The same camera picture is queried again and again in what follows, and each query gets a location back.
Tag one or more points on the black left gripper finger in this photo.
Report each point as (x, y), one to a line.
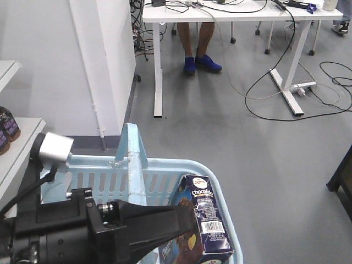
(133, 231)

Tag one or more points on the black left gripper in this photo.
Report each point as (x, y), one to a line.
(73, 231)

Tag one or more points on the light blue plastic basket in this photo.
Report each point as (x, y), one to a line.
(131, 176)

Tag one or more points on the dark blue Chocofella cookie box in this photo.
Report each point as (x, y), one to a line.
(207, 241)

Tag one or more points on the white store shelving unit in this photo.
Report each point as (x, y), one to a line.
(15, 161)

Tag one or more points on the seated person legs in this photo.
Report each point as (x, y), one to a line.
(201, 59)

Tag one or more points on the dark wooden display stand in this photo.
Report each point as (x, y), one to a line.
(342, 179)

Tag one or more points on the white office desk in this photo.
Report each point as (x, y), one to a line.
(204, 11)

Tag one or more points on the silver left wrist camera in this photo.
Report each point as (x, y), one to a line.
(55, 151)

